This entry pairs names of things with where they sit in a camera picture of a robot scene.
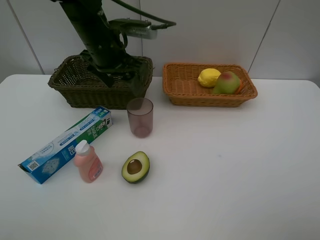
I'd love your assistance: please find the pink bottle white cap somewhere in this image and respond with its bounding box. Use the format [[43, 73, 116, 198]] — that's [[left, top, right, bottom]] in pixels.
[[74, 140, 103, 183]]

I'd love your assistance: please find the pink translucent plastic cup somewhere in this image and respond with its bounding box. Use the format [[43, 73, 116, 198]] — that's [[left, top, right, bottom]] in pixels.
[[126, 97, 154, 138]]

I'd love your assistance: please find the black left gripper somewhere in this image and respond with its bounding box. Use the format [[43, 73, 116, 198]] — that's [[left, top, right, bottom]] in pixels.
[[79, 42, 150, 97]]

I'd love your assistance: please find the green red pear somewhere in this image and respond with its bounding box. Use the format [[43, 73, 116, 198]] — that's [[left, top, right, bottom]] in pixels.
[[212, 71, 241, 95]]

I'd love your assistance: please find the orange fruit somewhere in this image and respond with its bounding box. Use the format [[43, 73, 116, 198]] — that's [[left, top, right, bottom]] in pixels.
[[235, 79, 243, 95]]

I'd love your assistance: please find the dark brown wicker basket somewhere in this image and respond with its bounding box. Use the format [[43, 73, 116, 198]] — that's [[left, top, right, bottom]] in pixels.
[[47, 54, 154, 111]]

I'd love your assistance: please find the halved avocado with pit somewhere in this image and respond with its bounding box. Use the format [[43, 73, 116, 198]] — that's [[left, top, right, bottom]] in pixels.
[[121, 151, 151, 184]]

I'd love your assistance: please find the orange wicker basket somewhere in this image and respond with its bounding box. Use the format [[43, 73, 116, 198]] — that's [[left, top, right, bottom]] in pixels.
[[162, 62, 258, 108]]

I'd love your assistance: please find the yellow lemon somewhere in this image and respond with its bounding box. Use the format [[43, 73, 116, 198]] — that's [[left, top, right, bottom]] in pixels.
[[197, 68, 221, 88]]

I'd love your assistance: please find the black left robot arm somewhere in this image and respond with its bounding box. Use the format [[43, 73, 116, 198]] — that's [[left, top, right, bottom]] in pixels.
[[59, 0, 148, 98]]

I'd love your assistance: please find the blue toothpaste box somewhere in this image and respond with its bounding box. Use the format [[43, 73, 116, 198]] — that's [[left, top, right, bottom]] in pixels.
[[18, 106, 113, 184]]

